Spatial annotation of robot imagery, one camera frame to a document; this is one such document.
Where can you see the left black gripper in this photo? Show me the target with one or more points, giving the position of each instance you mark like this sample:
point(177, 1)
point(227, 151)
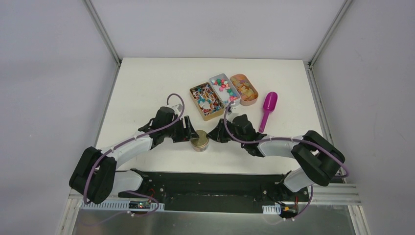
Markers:
point(185, 129)

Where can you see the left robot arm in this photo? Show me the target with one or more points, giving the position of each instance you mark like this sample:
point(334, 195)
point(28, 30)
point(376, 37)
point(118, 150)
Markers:
point(96, 175)

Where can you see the right white cable duct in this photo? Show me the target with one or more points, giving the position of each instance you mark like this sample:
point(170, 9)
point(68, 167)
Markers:
point(272, 209)

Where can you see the gold ring lid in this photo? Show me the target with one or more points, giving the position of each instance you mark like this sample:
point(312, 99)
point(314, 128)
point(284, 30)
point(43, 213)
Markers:
point(201, 141)

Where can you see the gold tin of lollipops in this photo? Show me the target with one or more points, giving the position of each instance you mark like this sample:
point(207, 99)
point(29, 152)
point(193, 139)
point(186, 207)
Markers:
point(207, 101)

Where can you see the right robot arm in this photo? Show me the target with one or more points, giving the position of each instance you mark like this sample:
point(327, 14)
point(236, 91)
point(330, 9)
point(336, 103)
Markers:
point(318, 159)

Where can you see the magenta plastic scoop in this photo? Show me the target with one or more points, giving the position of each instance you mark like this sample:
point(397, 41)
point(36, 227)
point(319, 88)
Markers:
point(268, 107)

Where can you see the white cable duct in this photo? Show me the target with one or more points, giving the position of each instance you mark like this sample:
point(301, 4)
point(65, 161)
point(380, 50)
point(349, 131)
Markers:
point(125, 205)
point(272, 209)

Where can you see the clear plastic cup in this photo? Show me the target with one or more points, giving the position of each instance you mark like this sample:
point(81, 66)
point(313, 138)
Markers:
point(200, 148)

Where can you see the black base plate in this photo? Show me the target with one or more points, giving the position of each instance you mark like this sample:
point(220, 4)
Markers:
point(229, 193)

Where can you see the pink tin of gummies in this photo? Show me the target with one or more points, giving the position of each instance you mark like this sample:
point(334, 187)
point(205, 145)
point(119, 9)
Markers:
point(248, 93)

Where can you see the left white cable duct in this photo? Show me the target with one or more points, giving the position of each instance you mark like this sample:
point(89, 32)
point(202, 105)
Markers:
point(125, 205)

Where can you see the white tin of candies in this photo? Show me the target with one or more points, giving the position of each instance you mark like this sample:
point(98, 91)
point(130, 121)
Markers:
point(225, 90)

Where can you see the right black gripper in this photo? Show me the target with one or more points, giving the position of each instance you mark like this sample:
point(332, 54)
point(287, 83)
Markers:
point(217, 134)

